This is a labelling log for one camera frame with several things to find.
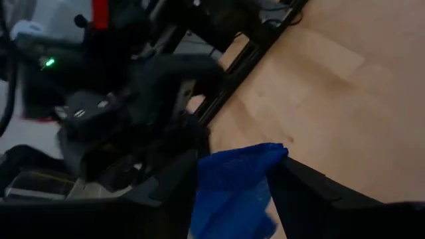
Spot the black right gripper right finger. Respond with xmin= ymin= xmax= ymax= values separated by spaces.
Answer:
xmin=266 ymin=155 xmax=425 ymax=239

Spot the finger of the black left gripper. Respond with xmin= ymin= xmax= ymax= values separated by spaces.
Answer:
xmin=181 ymin=114 xmax=211 ymax=157

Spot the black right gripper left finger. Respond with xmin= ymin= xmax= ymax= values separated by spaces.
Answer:
xmin=0 ymin=149 xmax=201 ymax=239

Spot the blue elastic bandage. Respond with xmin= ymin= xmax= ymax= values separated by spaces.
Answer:
xmin=188 ymin=142 xmax=289 ymax=239

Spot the red upright object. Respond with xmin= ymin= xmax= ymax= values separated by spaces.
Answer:
xmin=91 ymin=0 xmax=110 ymax=31

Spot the white rounded object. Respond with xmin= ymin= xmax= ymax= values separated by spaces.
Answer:
xmin=9 ymin=19 xmax=46 ymax=40

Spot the black table edge frame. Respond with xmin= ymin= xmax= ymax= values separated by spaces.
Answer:
xmin=194 ymin=0 xmax=311 ymax=126

